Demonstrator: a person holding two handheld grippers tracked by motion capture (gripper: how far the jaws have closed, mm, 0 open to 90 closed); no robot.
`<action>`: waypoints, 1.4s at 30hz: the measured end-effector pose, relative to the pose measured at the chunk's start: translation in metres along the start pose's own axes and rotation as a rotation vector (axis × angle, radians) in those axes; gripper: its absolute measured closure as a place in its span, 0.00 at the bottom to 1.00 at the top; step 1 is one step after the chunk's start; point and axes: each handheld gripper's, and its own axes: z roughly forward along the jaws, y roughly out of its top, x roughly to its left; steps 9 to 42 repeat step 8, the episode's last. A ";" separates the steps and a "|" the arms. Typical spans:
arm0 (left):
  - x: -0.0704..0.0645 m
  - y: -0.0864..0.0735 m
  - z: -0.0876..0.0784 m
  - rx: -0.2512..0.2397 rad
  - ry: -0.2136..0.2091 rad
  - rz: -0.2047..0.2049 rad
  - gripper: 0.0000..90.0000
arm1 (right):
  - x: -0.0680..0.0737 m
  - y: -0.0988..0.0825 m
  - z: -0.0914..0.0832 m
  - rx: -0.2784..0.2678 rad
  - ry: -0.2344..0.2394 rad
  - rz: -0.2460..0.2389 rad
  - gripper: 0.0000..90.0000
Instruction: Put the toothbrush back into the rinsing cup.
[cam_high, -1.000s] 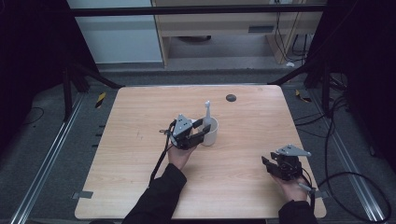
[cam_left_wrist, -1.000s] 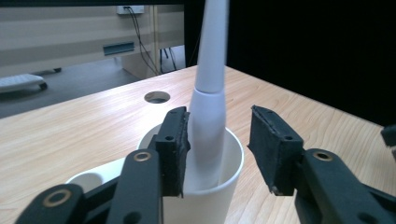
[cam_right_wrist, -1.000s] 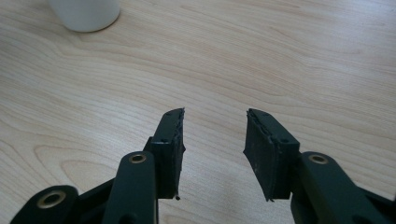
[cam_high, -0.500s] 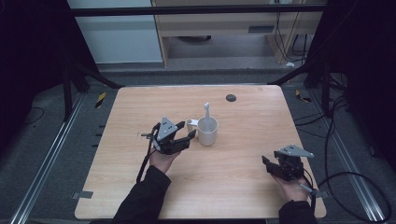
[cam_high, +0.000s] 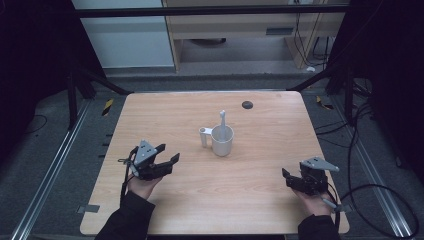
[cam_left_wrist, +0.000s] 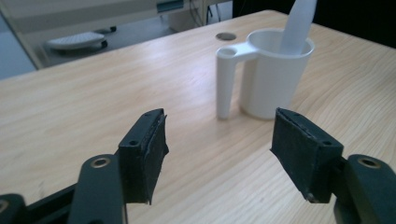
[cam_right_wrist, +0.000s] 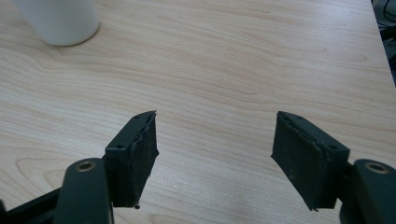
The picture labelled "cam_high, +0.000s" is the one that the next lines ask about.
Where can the grey tape piece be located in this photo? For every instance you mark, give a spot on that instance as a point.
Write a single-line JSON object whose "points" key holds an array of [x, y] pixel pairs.
{"points": [[88, 209], [345, 208]]}

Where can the aluminium floor rail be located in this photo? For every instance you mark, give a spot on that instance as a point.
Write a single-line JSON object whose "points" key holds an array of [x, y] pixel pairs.
{"points": [[50, 173], [376, 173]]}

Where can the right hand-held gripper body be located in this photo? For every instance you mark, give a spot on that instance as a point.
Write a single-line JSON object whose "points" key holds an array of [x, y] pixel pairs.
{"points": [[318, 164]]}

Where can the white cabinet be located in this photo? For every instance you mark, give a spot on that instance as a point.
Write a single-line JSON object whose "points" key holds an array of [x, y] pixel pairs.
{"points": [[126, 43]]}

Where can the white electric toothbrush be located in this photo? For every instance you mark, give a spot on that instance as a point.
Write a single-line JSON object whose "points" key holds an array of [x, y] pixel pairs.
{"points": [[222, 123]]}

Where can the small white floor object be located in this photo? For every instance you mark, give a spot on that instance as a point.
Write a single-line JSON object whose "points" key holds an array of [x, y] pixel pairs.
{"points": [[310, 69]]}

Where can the yellow black hazard tape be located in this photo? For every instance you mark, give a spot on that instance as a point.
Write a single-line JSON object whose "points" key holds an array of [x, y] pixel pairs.
{"points": [[107, 107], [324, 104]]}

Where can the black horizontal frame bar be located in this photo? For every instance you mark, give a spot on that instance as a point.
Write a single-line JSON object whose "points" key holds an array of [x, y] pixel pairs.
{"points": [[200, 11]]}

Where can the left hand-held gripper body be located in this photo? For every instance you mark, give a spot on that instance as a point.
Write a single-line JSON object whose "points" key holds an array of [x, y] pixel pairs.
{"points": [[145, 153]]}

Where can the black frame strut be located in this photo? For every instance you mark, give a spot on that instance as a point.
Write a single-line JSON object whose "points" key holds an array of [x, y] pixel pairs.
{"points": [[100, 80], [320, 76]]}

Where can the person's left hand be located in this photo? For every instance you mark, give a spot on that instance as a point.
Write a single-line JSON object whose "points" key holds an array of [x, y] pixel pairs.
{"points": [[143, 188]]}

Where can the dark curtain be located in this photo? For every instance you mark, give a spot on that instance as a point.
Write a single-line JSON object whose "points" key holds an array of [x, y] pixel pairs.
{"points": [[396, 83], [30, 66]]}

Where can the light wooden desk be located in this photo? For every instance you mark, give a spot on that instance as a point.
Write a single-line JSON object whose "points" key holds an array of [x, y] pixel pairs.
{"points": [[233, 26]]}

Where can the person's right hand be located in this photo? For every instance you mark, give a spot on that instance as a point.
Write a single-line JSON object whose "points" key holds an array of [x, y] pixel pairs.
{"points": [[315, 205]]}

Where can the dark round table grommet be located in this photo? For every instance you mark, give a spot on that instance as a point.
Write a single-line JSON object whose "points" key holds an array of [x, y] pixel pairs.
{"points": [[247, 105]]}

